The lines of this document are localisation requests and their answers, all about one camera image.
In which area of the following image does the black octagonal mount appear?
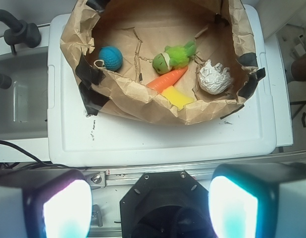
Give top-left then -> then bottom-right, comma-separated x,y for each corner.
120,171 -> 217,238

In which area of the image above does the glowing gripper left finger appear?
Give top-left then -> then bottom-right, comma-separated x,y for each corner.
0,169 -> 92,238

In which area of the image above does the white plastic bin lid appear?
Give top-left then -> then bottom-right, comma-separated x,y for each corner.
48,14 -> 277,167

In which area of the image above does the brown paper bag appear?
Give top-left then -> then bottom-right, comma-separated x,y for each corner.
60,0 -> 265,125

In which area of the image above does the black faucet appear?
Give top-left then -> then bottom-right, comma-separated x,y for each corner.
0,9 -> 42,55

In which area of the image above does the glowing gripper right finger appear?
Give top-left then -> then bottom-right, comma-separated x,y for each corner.
208,163 -> 306,238

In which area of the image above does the blue crochet ball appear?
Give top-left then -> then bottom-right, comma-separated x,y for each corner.
98,46 -> 123,71

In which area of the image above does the orange toy carrot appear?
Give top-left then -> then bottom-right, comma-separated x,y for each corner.
146,66 -> 188,93

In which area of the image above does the yellow sponge piece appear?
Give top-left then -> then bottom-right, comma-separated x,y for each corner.
161,86 -> 194,110

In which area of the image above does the black cable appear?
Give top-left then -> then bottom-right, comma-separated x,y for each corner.
0,139 -> 69,170

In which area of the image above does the crumpled white paper ball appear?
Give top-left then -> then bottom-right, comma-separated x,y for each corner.
198,59 -> 234,95

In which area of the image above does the green plush toy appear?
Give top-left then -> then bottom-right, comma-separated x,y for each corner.
152,41 -> 197,75

